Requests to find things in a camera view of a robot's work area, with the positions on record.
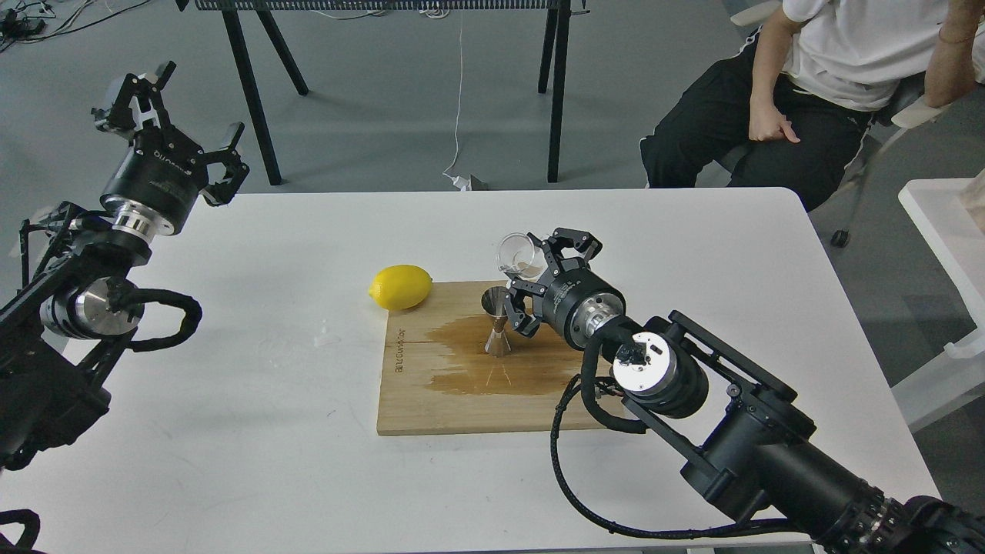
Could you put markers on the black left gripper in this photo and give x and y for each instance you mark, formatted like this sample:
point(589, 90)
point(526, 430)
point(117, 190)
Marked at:
point(157, 171)

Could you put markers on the yellow lemon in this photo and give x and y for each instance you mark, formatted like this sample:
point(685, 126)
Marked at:
point(400, 287)

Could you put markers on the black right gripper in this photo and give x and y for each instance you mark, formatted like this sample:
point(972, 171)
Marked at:
point(568, 296)

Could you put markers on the office chair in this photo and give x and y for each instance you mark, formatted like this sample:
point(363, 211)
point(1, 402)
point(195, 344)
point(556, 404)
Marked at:
point(905, 110)

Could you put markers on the seated person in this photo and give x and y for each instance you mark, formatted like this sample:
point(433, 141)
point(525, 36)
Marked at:
point(829, 66)

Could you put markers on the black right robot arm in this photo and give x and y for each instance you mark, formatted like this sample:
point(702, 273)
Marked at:
point(746, 445)

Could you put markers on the steel double jigger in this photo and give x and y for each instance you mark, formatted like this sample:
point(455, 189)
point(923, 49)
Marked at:
point(494, 303)

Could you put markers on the black metal frame table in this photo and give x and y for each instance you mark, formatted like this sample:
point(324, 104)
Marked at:
point(348, 101)

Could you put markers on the clear glass measuring cup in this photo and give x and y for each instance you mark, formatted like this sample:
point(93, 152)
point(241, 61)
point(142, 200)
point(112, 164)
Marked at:
point(521, 257)

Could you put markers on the person's right hand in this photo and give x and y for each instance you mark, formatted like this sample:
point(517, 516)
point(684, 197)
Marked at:
point(768, 124)

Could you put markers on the wooden cutting board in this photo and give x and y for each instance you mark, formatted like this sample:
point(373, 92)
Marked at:
point(436, 377)

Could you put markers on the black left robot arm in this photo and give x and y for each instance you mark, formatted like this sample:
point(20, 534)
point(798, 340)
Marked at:
point(77, 312)

